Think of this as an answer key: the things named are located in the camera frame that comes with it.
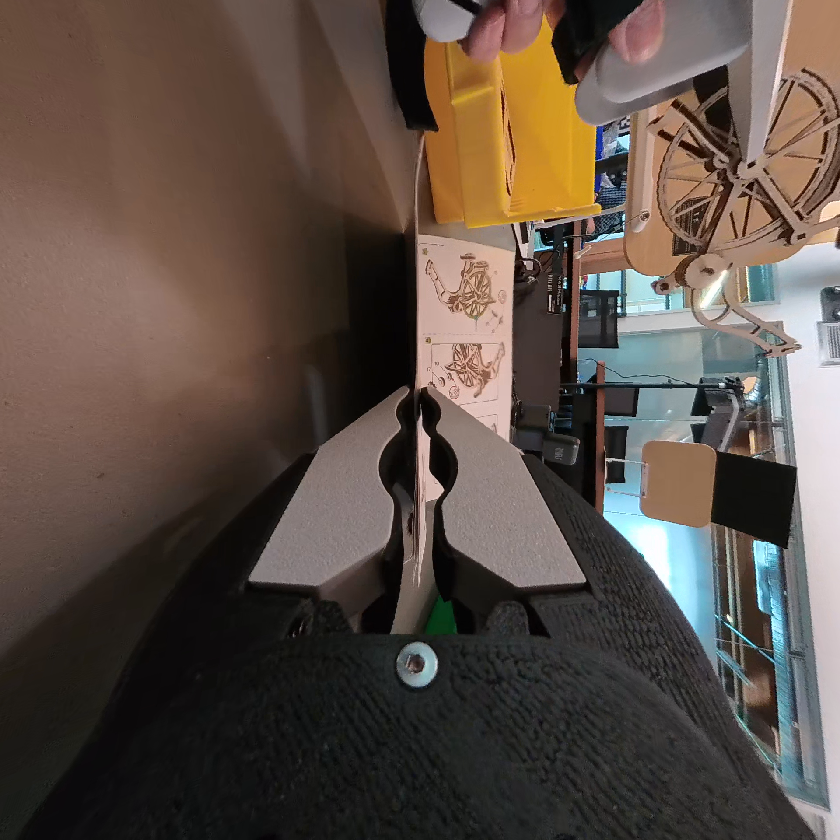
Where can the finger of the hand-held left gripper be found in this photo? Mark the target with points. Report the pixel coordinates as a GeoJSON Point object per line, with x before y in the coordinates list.
{"type": "Point", "coordinates": [764, 65]}

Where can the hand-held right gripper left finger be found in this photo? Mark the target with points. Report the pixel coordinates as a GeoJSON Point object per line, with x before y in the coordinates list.
{"type": "Point", "coordinates": [321, 512]}

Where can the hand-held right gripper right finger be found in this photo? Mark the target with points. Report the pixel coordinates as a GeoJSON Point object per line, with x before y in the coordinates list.
{"type": "Point", "coordinates": [512, 518]}

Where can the wooden model bicycle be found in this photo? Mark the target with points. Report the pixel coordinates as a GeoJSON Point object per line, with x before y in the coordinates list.
{"type": "Point", "coordinates": [707, 269]}

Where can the bicycle instruction booklet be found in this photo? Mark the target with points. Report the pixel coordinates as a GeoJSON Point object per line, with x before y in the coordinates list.
{"type": "Point", "coordinates": [466, 295]}

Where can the person's left hand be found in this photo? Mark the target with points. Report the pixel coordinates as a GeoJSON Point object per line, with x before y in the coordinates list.
{"type": "Point", "coordinates": [512, 26]}

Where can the small grey device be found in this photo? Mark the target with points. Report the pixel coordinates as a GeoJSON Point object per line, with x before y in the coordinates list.
{"type": "Point", "coordinates": [563, 451]}

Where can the brown wooden table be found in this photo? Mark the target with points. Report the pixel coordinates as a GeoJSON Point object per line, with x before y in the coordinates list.
{"type": "Point", "coordinates": [599, 446]}

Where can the green plastic bin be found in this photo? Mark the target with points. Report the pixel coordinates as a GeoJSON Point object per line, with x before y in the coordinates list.
{"type": "Point", "coordinates": [439, 617]}

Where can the yellow plastic bin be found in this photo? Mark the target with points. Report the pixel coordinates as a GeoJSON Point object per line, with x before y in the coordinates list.
{"type": "Point", "coordinates": [544, 157]}

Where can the bag of wooden parts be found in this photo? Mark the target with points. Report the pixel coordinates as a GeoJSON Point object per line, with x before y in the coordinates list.
{"type": "Point", "coordinates": [508, 144]}

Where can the beige rounded panel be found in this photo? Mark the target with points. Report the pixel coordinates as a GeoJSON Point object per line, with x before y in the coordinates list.
{"type": "Point", "coordinates": [679, 482]}

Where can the light wooden table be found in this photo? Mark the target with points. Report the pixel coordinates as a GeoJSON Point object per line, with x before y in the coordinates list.
{"type": "Point", "coordinates": [604, 259]}

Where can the black mesh chair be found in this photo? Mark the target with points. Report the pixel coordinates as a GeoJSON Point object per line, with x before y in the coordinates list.
{"type": "Point", "coordinates": [598, 318]}

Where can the black square panel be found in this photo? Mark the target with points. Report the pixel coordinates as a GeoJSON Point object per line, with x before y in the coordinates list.
{"type": "Point", "coordinates": [754, 499]}

